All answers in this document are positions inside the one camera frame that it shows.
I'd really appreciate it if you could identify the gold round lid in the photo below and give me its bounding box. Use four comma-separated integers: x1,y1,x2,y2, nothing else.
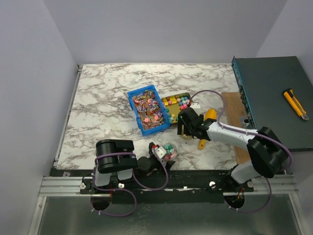
181,134,192,140

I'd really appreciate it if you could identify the yellow plastic scoop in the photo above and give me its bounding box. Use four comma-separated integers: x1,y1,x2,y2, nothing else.
199,109,217,149

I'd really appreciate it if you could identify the clear plastic round container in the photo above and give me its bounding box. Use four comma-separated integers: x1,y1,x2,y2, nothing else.
162,143,179,161

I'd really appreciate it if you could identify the metal tin of star candies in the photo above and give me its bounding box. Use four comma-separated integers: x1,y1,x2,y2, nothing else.
161,93,192,127

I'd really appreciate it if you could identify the blue plastic candy bin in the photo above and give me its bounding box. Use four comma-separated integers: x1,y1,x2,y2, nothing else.
127,85,170,137

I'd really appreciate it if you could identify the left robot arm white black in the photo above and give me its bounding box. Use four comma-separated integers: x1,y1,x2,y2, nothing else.
91,140,178,193

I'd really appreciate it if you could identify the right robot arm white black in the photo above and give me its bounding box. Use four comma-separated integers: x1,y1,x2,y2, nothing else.
177,107,291,192

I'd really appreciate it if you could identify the wooden board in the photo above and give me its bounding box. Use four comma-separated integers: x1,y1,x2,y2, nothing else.
222,92,250,164

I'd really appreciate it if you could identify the dark green box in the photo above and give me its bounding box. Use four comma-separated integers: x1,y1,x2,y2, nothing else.
231,56,313,152

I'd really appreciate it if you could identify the yellow utility knife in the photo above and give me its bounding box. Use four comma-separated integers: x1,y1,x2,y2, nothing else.
283,88,309,120

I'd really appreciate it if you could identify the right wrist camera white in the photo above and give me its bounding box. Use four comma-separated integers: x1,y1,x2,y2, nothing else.
190,102,201,109

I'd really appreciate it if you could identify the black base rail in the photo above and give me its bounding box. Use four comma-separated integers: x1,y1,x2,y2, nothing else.
82,170,249,204

